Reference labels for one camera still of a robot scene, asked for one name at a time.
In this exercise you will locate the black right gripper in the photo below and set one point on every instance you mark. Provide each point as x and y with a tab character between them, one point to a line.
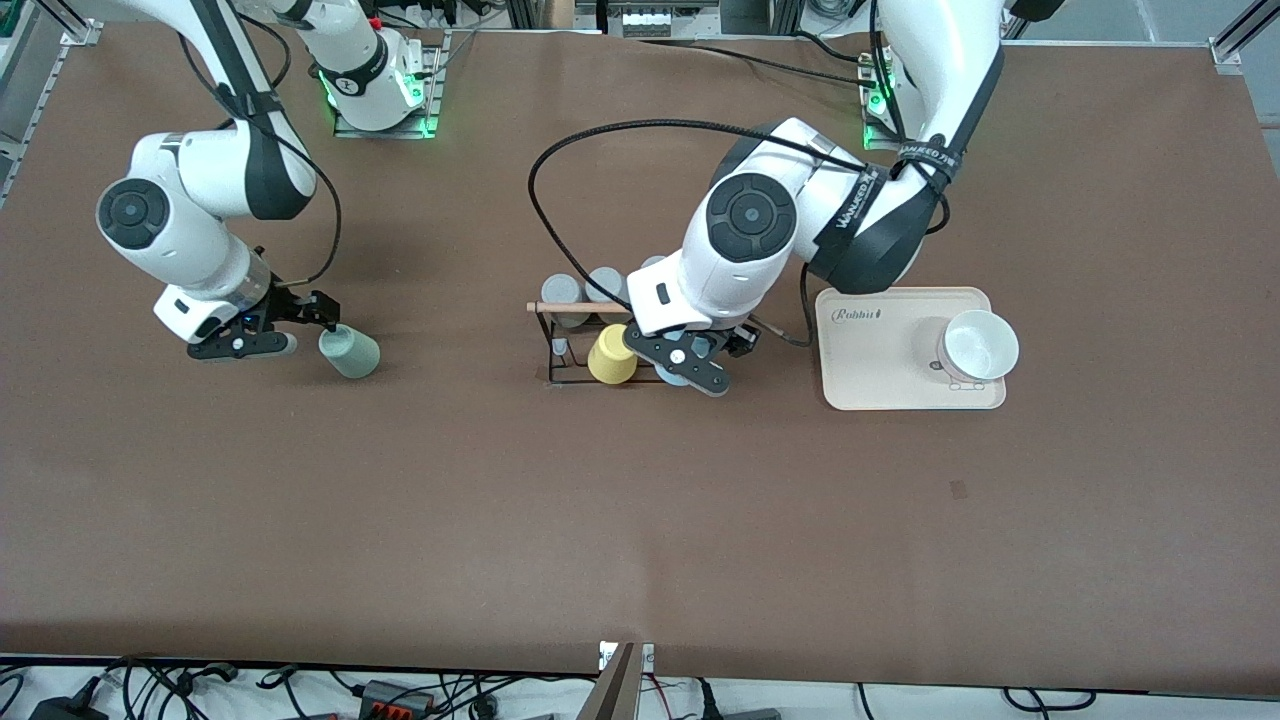
287	305

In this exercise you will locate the grey cup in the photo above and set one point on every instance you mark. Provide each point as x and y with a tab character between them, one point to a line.
652	263
562	290
605	285

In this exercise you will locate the mint green cup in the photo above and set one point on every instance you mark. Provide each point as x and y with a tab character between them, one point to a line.
352	353

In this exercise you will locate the black red connector block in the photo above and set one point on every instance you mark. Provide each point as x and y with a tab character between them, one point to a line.
395	697

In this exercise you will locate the yellow cup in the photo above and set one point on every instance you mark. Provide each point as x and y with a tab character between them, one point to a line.
605	355

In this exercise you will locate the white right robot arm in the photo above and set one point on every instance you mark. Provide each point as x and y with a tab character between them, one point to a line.
200	180

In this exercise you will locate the beige rabbit print tray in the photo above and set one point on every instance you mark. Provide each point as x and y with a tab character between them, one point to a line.
870	375

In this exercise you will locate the grey camera stand post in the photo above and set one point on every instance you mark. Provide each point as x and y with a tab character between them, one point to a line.
615	690

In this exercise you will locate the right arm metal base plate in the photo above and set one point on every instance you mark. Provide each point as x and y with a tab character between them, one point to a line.
432	100

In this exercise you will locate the light blue cup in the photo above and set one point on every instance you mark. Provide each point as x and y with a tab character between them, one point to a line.
670	380

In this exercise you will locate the black power adapter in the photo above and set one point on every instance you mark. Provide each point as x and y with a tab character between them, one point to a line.
65	708

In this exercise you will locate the white bowl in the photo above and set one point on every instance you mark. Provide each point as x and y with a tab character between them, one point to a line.
980	345

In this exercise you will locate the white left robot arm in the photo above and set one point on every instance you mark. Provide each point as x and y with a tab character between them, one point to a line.
750	215

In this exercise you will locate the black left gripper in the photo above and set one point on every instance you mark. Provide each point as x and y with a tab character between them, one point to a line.
737	341

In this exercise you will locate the grey power strip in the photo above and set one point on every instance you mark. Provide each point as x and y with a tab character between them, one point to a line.
665	22

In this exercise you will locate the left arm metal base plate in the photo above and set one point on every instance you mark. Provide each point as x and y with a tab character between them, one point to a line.
875	140

